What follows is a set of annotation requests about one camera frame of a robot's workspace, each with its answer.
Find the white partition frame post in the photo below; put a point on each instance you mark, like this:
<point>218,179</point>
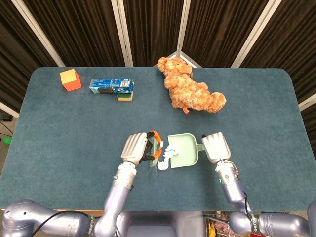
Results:
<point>8,109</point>
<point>122,32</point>
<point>184,24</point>
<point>307,103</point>
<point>37,27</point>
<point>257,32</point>

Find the grey robot torso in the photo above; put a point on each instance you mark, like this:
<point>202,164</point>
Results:
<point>160,224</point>

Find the brown teddy bear plush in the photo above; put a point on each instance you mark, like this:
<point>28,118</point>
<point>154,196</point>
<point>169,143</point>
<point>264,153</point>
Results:
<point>190,91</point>

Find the orange yellow cube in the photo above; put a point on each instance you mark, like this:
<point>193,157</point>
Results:
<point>70,80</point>

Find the blue cookie package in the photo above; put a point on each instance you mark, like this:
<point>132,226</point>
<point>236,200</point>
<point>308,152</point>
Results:
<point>111,85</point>

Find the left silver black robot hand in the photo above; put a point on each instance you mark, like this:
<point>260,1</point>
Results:
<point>134,148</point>

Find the dark brown curtain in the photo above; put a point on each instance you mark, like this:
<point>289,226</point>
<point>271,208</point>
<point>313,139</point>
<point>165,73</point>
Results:
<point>86,32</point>

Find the mint green dustpan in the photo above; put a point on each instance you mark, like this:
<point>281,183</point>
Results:
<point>187,153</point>

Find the blue felt table mat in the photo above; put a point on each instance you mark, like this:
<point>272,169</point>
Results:
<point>74,118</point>

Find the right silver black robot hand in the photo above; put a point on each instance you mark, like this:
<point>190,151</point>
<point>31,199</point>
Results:
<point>217,146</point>

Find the yellow plastic item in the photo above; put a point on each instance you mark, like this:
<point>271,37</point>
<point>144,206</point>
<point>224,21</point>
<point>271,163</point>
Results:
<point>210,229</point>

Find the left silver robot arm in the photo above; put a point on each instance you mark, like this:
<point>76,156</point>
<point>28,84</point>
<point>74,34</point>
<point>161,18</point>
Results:
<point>116,192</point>

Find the mint green hand brush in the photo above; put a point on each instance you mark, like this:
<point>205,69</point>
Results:
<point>155,145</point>

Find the yellow green sponge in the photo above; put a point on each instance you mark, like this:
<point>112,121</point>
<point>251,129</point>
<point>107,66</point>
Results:
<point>125,97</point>

